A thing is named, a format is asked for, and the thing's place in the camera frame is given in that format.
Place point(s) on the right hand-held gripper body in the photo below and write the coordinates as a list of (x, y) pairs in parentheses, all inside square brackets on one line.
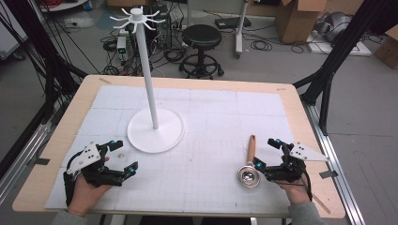
[(291, 170)]

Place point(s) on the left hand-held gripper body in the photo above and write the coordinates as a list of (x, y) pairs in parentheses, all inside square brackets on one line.
[(84, 157)]

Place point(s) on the white hook rack stand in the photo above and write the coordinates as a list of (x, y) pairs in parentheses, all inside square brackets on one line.
[(155, 131)]

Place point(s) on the person's right hand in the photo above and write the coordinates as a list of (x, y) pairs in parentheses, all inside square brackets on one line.
[(295, 192)]

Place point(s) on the person's left hand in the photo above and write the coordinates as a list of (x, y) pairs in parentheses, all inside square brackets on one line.
[(84, 195)]

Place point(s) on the black tape strip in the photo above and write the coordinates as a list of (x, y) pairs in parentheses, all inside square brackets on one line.
[(40, 161), (328, 174)]

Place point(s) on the white grid mat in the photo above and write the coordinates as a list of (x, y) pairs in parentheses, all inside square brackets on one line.
[(203, 125)]

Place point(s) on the white power unit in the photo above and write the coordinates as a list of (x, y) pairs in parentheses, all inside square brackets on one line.
[(121, 45)]

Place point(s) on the white flat board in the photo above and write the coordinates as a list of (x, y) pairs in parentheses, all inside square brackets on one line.
[(350, 50)]

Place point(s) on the white metal stand pole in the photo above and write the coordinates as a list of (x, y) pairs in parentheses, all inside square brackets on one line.
[(241, 28)]

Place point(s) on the large open cardboard box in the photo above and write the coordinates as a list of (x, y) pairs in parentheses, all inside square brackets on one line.
[(297, 22)]

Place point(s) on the black computer tower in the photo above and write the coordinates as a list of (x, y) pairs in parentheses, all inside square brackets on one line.
[(163, 29)]

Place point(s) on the black flat device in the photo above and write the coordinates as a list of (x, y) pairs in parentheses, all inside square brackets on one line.
[(233, 22)]

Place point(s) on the black round stool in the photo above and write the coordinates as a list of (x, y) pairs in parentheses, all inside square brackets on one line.
[(201, 36)]

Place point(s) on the grey bag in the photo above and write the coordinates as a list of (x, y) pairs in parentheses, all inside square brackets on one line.
[(338, 25)]

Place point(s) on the small cardboard box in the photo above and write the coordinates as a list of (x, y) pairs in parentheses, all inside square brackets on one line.
[(388, 47)]

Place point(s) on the aluminium rail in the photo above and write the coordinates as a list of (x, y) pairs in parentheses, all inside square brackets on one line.
[(338, 168), (22, 159)]

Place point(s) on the black frame strut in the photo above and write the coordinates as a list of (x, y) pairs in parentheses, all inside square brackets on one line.
[(325, 78)]

